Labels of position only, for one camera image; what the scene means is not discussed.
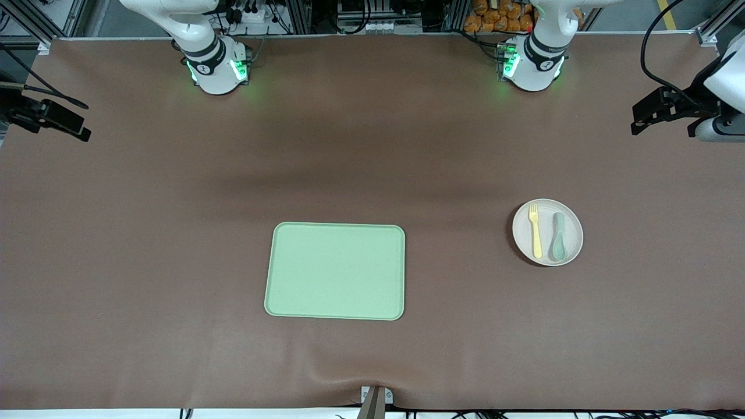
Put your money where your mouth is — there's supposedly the round beige plate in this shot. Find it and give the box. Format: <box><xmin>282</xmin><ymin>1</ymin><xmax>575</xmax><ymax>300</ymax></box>
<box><xmin>512</xmin><ymin>198</ymin><xmax>584</xmax><ymax>267</ymax></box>

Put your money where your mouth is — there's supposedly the yellow plastic fork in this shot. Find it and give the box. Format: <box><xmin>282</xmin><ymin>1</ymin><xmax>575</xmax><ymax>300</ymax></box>
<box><xmin>528</xmin><ymin>205</ymin><xmax>544</xmax><ymax>260</ymax></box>

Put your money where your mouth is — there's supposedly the green plastic spoon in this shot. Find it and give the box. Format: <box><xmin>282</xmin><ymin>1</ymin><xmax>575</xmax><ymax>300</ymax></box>
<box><xmin>551</xmin><ymin>212</ymin><xmax>567</xmax><ymax>261</ymax></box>

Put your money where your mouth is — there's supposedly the white power strip with plugs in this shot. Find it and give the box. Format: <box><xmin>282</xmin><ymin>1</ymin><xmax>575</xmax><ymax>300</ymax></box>
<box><xmin>224</xmin><ymin>0</ymin><xmax>292</xmax><ymax>27</ymax></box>

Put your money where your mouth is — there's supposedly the brown table cloth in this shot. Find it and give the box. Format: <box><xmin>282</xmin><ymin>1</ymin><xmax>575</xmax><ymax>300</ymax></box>
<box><xmin>0</xmin><ymin>32</ymin><xmax>745</xmax><ymax>411</ymax></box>

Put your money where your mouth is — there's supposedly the long white socket strip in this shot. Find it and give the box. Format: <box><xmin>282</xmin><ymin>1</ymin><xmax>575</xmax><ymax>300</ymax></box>
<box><xmin>338</xmin><ymin>20</ymin><xmax>423</xmax><ymax>34</ymax></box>

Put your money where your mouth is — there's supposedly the light green rectangular tray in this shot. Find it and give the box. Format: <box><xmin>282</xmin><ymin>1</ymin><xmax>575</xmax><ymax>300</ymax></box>
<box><xmin>264</xmin><ymin>222</ymin><xmax>406</xmax><ymax>321</ymax></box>

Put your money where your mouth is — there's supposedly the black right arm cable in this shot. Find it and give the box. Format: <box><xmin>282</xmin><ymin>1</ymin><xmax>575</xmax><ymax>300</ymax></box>
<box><xmin>0</xmin><ymin>42</ymin><xmax>90</xmax><ymax>110</ymax></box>

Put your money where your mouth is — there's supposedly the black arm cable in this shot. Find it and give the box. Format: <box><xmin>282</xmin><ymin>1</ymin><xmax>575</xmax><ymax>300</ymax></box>
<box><xmin>0</xmin><ymin>42</ymin><xmax>90</xmax><ymax>110</ymax></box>
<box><xmin>640</xmin><ymin>0</ymin><xmax>708</xmax><ymax>108</ymax></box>

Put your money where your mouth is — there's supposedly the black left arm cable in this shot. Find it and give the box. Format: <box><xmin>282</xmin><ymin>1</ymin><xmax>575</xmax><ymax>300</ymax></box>
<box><xmin>640</xmin><ymin>0</ymin><xmax>708</xmax><ymax>108</ymax></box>

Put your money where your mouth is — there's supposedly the aluminium frame post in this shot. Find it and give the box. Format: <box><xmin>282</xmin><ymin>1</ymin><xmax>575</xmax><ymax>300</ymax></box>
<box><xmin>696</xmin><ymin>6</ymin><xmax>745</xmax><ymax>47</ymax></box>
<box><xmin>0</xmin><ymin>0</ymin><xmax>88</xmax><ymax>54</ymax></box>

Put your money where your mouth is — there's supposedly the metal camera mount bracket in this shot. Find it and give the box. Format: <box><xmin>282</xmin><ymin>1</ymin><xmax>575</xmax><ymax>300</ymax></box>
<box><xmin>360</xmin><ymin>385</ymin><xmax>394</xmax><ymax>419</ymax></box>

